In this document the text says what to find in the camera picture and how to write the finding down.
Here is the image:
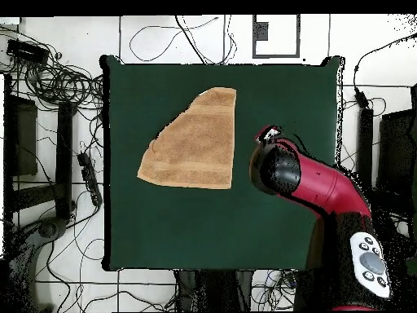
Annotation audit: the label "orange terry towel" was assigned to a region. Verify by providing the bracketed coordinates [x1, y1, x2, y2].
[136, 86, 238, 190]

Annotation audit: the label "dark green table cloth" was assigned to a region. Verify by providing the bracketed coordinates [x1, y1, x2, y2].
[100, 54, 345, 273]

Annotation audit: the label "black power strip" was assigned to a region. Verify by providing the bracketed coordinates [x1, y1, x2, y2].
[77, 152, 103, 208]

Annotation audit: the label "grey chair base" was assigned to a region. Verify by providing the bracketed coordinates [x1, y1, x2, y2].
[6, 216, 69, 311]

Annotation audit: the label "black rectangular box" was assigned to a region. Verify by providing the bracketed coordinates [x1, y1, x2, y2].
[5, 38, 50, 66]

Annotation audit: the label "grey floor frame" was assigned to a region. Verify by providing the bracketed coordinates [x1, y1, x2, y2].
[252, 14, 301, 60]

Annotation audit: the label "black cable with adapter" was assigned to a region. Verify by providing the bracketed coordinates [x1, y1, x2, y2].
[353, 32, 417, 110]

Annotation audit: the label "black metal stand frame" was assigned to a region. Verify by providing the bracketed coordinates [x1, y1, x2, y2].
[354, 84, 417, 209]
[2, 74, 77, 223]

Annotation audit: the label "tangled cables with blue wire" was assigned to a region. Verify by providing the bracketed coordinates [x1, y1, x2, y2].
[252, 269, 298, 311]

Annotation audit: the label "thin looped black cable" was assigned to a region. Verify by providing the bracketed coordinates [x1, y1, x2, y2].
[129, 15, 237, 64]

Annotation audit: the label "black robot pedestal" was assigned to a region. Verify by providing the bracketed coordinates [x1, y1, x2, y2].
[173, 269, 254, 312]

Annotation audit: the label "tangled black floor cables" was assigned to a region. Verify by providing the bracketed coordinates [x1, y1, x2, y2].
[0, 25, 105, 112]

